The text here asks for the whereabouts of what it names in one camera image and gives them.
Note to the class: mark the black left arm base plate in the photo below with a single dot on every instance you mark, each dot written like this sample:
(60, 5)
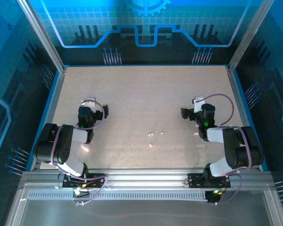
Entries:
(96, 176)

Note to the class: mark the black controller box with LEDs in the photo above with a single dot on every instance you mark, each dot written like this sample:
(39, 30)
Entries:
(213, 199)

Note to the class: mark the grey sheet metal cover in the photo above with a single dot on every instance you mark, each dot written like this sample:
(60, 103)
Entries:
(141, 214)

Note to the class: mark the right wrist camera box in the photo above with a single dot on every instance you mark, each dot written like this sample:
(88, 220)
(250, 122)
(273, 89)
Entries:
(198, 103)

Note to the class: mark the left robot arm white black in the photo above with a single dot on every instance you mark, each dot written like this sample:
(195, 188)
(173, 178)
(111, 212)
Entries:
(49, 150)

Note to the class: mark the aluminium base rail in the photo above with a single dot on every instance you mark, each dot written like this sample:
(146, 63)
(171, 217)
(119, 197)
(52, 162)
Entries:
(143, 179)

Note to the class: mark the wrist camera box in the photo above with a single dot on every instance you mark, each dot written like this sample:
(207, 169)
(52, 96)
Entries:
(198, 103)
(89, 100)

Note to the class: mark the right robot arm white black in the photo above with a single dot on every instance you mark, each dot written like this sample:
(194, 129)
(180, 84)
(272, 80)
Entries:
(243, 150)

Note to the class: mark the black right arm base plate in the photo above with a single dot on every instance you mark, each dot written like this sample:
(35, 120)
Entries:
(198, 184)

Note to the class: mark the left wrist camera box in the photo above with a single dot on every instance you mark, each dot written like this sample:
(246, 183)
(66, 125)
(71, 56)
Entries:
(89, 100)

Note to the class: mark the pale pink earbud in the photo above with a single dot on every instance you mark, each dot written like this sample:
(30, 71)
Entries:
(195, 133)
(152, 145)

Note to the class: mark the white connector block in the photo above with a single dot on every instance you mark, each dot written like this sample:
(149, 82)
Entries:
(77, 191)

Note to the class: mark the aluminium frame post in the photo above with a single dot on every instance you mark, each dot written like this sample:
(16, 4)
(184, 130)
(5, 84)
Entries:
(249, 35)
(43, 35)

